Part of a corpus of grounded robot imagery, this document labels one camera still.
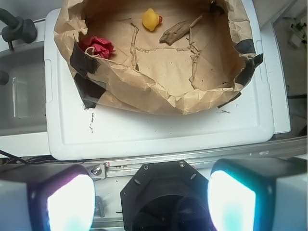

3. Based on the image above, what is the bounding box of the clear plastic container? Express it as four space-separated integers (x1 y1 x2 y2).
0 42 47 136

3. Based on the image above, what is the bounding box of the dark green clamp knob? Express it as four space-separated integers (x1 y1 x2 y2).
0 8 38 51

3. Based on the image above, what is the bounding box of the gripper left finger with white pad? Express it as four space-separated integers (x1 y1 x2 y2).
0 164 95 231

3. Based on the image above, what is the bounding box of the red crumpled paper ball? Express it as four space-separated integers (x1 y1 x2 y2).
78 36 115 59

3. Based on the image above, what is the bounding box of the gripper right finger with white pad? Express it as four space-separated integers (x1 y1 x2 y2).
207 157 308 231

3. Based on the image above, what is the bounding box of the brown wood bark piece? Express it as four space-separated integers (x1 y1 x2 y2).
159 20 192 46

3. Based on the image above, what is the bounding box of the yellow rubber duck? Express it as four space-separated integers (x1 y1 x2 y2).
141 8 163 31

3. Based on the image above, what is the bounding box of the brown paper bag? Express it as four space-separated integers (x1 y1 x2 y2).
54 0 263 115

